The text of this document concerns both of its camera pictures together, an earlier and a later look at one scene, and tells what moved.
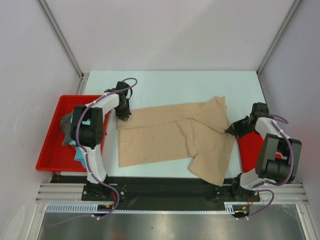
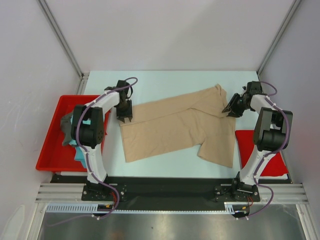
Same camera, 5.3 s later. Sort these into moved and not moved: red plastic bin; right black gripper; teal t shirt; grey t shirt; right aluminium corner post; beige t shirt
Moved: right black gripper; beige t shirt
Not moved: right aluminium corner post; teal t shirt; grey t shirt; red plastic bin
